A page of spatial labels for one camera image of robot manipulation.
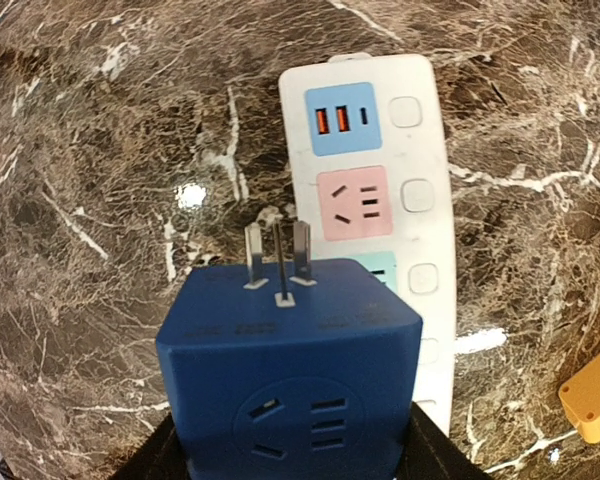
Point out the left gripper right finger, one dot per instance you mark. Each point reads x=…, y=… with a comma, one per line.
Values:
x=428, y=454

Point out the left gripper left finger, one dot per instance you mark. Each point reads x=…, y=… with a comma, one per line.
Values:
x=160, y=458

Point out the white multicolour power strip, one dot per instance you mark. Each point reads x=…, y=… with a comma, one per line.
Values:
x=366, y=147

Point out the orange power strip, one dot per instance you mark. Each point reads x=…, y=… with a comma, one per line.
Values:
x=580, y=399

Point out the blue cube socket adapter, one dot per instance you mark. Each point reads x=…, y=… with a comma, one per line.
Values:
x=289, y=370

